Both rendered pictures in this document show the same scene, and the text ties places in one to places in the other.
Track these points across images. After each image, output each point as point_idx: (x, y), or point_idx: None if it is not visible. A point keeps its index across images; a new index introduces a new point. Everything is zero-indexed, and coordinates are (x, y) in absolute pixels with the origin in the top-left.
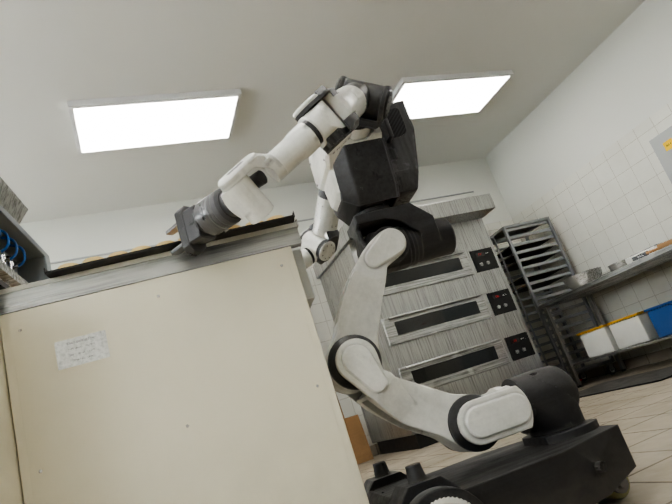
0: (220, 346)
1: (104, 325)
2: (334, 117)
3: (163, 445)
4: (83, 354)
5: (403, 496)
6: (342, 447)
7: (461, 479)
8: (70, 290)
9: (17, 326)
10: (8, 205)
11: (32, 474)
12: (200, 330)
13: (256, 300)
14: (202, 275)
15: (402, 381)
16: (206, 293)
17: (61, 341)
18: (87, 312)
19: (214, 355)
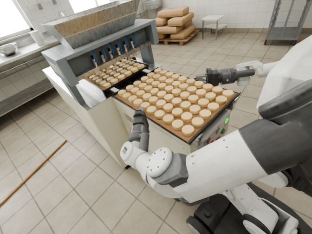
0: (160, 146)
1: (132, 117)
2: (172, 191)
3: (148, 149)
4: (129, 120)
5: (196, 214)
6: None
7: (232, 221)
8: None
9: (115, 102)
10: (125, 10)
11: (127, 131)
12: (155, 139)
13: (172, 147)
14: (155, 126)
15: (234, 194)
16: (156, 132)
17: (124, 113)
18: (127, 111)
19: (159, 146)
